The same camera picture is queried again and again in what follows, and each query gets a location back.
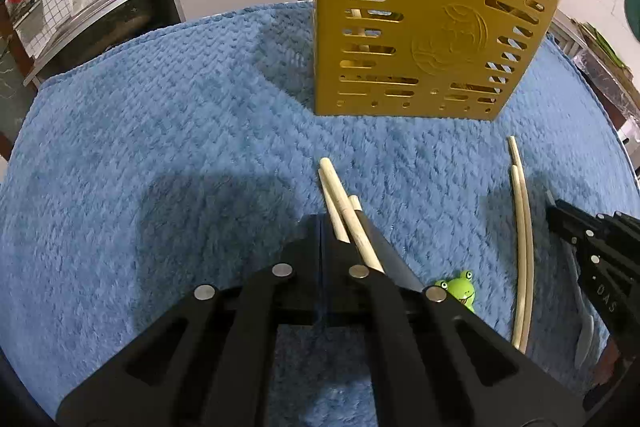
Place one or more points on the blue textured blanket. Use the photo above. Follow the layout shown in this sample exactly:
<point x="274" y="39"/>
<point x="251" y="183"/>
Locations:
<point x="150" y="157"/>

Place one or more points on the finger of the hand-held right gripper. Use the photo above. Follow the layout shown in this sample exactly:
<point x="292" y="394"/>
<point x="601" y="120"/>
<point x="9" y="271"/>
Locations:
<point x="575" y="229"/>

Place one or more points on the dark green round plate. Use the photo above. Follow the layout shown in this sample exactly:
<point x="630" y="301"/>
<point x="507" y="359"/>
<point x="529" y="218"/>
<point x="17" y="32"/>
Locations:
<point x="633" y="12"/>

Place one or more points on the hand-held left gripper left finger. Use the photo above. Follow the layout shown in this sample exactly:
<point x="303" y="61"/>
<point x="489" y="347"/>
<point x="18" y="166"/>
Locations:
<point x="307" y="267"/>

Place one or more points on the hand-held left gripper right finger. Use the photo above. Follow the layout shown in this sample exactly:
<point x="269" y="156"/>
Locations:
<point x="336" y="279"/>

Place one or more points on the white ceramic spoon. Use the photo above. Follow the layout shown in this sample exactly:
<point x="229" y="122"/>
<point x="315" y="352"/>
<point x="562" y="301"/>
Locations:
<point x="584" y="347"/>

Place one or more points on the green leafy vegetables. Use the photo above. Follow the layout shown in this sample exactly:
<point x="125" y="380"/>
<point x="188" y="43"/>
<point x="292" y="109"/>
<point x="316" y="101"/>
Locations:
<point x="602" y="44"/>

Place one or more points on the green frog toy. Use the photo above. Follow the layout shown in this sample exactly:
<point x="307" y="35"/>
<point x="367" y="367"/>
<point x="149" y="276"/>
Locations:
<point x="460" y="289"/>

